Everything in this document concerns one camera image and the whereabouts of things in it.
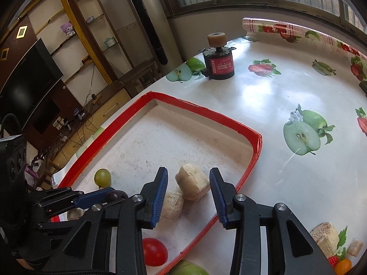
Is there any red-rimmed white tray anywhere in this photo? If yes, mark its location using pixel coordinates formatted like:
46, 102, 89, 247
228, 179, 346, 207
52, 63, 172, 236
50, 91, 263, 275

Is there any small orange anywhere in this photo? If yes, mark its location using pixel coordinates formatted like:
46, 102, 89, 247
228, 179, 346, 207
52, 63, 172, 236
333, 258, 353, 275

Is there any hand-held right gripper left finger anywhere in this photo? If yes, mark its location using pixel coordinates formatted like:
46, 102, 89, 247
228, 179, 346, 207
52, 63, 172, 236
49, 166, 169, 275

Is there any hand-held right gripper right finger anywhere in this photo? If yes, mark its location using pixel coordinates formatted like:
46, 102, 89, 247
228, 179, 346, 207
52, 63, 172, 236
209, 168, 336, 275

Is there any large red tomato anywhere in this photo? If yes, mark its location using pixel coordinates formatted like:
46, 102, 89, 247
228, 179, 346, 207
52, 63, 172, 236
142, 237, 169, 267

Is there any black television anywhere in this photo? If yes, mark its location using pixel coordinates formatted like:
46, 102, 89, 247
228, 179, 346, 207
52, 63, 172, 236
0, 38, 64, 129

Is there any dark wooden stool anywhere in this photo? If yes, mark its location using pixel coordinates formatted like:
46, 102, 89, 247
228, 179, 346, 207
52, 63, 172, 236
119, 61, 161, 98

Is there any fruit-printed tablecloth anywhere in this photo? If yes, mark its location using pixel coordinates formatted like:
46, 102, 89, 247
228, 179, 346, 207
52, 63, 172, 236
52, 17, 367, 275

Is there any wooden shelf unit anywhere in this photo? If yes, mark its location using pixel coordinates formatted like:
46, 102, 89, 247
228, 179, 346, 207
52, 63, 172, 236
26, 0, 135, 86

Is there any purple plush toy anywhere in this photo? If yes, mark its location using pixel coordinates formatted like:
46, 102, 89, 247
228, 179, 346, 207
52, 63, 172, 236
60, 22, 74, 38

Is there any wooden television cabinet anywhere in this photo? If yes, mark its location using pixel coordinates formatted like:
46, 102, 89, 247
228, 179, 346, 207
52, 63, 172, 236
29, 80, 132, 184

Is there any sugarcane piece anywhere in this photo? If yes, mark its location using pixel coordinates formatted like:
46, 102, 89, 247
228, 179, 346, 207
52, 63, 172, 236
161, 191, 184, 220
67, 208, 85, 221
310, 222, 340, 259
175, 163, 211, 201
346, 239, 364, 257

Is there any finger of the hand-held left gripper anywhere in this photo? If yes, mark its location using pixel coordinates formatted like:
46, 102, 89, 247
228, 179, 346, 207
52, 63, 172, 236
37, 191, 129, 230
31, 187, 117, 209

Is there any red-label motor with wheel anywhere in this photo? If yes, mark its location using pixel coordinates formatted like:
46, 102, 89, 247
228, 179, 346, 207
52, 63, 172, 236
200, 32, 236, 80

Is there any green grape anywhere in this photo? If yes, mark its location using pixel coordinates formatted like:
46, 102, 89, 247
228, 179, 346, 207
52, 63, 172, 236
94, 168, 112, 187

